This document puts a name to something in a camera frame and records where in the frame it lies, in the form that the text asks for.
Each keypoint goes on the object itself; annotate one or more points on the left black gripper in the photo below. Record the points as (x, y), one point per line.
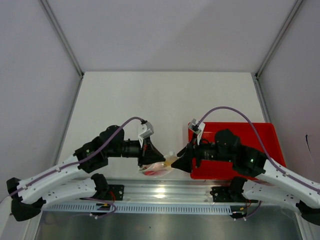
(150, 154)

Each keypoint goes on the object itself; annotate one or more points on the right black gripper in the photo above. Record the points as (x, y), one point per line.
(185, 162)

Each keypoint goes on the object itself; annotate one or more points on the yellow toy pepper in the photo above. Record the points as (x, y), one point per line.
(168, 163)

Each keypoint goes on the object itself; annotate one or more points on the clear zip top bag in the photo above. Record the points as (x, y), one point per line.
(170, 156)

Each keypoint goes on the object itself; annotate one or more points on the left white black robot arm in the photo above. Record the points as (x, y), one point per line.
(76, 177)

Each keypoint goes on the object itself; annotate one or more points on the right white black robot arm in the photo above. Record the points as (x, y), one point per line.
(260, 177)

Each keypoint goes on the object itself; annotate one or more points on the red plastic tray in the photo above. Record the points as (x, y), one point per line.
(221, 170)

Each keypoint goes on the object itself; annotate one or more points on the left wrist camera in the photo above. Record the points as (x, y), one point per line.
(144, 131)

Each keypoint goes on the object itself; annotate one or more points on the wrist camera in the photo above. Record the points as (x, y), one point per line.
(197, 128)
(144, 131)

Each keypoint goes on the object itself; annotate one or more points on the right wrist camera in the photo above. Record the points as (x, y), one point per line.
(197, 128)

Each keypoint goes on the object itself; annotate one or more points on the aluminium mounting rail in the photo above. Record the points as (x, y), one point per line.
(139, 191)

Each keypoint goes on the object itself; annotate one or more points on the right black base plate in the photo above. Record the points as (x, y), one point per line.
(227, 194)

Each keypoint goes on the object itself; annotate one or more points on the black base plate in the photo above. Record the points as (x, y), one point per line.
(227, 194)
(114, 192)

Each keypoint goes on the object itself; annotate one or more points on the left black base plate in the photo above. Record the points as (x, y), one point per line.
(114, 192)

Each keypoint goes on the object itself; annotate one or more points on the white slotted cable duct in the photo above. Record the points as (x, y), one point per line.
(142, 208)

